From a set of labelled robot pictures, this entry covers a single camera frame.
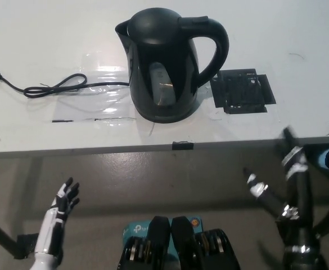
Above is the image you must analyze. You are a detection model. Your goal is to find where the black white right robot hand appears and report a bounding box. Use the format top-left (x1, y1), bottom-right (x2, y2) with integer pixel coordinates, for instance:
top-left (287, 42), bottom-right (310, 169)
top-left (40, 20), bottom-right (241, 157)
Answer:
top-left (242, 126), bottom-right (320, 249)

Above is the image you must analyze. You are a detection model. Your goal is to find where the small black tape strip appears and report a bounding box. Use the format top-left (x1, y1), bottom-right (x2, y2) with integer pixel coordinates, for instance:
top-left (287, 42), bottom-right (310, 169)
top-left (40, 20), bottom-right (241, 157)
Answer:
top-left (171, 141), bottom-right (195, 151)

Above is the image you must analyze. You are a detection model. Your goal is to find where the clear plastic sheet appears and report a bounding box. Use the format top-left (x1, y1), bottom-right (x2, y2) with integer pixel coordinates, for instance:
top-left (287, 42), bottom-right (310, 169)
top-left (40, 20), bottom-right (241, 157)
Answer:
top-left (51, 50), bottom-right (138, 124)

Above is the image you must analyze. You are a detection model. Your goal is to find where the blue object under table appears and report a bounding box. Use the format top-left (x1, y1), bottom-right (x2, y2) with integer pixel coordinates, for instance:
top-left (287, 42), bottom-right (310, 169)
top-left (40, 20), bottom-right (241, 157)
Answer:
top-left (319, 147), bottom-right (329, 170)

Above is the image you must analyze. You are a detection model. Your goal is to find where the black tape square marker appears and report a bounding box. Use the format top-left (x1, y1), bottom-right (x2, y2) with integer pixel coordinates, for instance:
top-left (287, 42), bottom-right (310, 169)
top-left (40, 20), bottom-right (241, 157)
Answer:
top-left (210, 68), bottom-right (277, 115)

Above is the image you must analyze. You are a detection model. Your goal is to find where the black electric kettle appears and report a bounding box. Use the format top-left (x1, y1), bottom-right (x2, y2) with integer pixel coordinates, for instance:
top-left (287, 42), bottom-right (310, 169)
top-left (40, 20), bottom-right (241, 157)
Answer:
top-left (115, 7), bottom-right (229, 122)

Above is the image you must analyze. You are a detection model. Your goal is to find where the black power cord with plug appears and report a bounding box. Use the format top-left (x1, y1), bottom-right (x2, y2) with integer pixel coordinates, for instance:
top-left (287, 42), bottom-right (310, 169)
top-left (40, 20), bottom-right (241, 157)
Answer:
top-left (0, 66), bottom-right (132, 100)

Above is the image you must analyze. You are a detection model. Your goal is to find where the round black kettle base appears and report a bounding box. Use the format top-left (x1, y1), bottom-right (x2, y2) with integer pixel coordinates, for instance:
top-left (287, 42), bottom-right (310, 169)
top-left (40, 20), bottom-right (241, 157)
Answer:
top-left (136, 109), bottom-right (196, 124)

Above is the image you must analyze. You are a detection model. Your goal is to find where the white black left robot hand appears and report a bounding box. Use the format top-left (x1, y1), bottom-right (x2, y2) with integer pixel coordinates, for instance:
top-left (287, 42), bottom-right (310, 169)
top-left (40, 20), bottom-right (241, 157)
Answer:
top-left (34, 177), bottom-right (82, 257)

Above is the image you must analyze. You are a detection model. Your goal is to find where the teal tp-link box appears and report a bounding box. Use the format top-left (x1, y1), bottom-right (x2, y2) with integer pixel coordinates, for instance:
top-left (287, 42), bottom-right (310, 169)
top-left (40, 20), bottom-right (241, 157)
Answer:
top-left (121, 215), bottom-right (203, 255)

